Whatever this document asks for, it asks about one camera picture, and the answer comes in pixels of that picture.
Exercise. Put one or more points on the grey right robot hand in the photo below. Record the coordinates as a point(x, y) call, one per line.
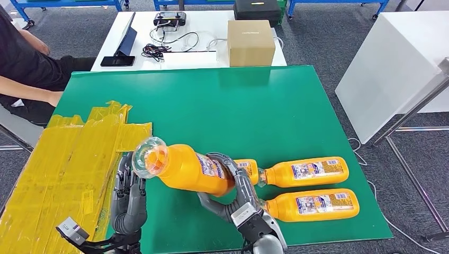
point(247, 189)

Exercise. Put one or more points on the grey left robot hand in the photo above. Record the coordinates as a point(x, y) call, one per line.
point(128, 196)

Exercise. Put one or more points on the orange bottle with clear cap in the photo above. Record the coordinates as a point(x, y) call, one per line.
point(249, 171)
point(182, 168)
point(280, 175)
point(280, 208)

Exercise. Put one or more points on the person's left forearm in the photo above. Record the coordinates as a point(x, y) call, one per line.
point(35, 42)

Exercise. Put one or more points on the person's right forearm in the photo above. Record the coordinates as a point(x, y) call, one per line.
point(24, 89)

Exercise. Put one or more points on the yellow taped cardboard sheet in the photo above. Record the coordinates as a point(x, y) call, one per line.
point(52, 168)

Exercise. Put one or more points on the green table mat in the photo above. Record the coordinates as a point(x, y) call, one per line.
point(217, 112)

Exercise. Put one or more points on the grey chair seat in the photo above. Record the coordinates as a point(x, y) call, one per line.
point(19, 126)

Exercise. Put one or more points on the black phone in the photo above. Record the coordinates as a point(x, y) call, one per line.
point(117, 61)

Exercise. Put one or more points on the brown cardboard box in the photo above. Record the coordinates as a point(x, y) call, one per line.
point(250, 45)

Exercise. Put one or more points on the tablet in blue-grey case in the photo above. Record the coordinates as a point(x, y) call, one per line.
point(128, 38)

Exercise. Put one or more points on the white table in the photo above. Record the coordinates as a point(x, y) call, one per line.
point(214, 16)

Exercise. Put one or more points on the person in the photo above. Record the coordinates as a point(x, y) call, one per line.
point(21, 56)

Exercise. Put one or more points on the black hard case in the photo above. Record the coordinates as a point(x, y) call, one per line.
point(258, 12)

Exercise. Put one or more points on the green plastic crate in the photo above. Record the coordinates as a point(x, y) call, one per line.
point(282, 12)

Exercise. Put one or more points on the white cabinet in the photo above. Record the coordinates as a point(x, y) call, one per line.
point(386, 70)

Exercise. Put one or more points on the black remote controller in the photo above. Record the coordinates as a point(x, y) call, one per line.
point(169, 18)

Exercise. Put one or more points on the blue metal rack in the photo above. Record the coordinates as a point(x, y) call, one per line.
point(193, 3)
point(333, 2)
point(66, 3)

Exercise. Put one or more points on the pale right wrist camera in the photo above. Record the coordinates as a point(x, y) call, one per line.
point(243, 214)

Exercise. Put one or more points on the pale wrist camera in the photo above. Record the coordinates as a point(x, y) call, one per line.
point(72, 228)
point(243, 214)

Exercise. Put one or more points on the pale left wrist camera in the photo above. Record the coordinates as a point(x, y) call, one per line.
point(72, 228)

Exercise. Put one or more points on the steel tube frame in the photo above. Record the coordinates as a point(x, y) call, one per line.
point(410, 111)

